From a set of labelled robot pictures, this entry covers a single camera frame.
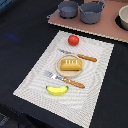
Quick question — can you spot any large grey pot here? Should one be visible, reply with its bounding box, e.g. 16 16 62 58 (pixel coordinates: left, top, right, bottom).
79 0 105 24

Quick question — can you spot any orange toy bread loaf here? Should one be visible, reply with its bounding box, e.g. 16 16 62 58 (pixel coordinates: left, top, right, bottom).
60 59 83 71

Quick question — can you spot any brown wooden board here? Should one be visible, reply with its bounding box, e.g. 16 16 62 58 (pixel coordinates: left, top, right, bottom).
48 0 128 43

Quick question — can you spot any knife with orange handle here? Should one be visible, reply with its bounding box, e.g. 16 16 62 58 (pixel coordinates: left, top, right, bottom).
58 49 97 62

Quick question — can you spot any round wooden plate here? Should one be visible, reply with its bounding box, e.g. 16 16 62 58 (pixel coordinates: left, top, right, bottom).
55 54 83 77

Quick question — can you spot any yellow toy banana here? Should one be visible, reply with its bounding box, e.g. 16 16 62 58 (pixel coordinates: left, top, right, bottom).
46 86 68 95

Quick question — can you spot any beige bowl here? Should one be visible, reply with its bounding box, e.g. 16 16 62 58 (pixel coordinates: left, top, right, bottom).
119 5 128 30

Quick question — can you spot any beige woven placemat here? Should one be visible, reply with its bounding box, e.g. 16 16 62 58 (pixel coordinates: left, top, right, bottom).
13 31 114 128

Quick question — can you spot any small grey pot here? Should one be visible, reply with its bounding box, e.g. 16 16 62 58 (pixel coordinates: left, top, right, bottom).
48 1 78 18

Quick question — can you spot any red toy tomato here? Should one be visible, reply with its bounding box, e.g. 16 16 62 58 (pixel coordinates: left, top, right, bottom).
68 35 79 46

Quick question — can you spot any fork with orange handle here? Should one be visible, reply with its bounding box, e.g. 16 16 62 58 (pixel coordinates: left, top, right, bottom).
45 71 85 88

